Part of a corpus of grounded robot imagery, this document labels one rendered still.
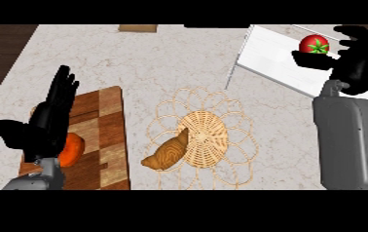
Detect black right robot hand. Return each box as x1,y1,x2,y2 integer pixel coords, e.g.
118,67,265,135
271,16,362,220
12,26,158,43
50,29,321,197
290,24,368,97

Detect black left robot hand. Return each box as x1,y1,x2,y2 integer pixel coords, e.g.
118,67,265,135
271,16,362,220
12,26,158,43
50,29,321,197
0,64,81,163

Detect red tomato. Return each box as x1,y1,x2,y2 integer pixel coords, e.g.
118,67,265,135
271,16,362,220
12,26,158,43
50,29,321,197
299,34,332,55

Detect white tiered shelf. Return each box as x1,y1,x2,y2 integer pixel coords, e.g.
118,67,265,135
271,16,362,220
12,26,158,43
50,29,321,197
224,24,368,99

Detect woven wicker placemat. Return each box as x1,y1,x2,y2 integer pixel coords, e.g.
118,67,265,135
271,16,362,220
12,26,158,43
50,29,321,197
145,86,261,190

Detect orange fruit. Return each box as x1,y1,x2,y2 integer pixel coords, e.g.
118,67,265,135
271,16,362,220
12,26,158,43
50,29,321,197
56,132,87,168

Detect brown wooden cutting board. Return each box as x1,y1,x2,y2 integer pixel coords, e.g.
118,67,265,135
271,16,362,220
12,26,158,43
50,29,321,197
19,85,131,191

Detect brown croissant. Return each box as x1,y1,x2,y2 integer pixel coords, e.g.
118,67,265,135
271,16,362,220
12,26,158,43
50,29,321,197
140,127,192,172

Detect tan wooden block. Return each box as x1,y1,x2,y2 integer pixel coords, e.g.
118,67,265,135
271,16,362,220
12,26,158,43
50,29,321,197
118,24,158,33

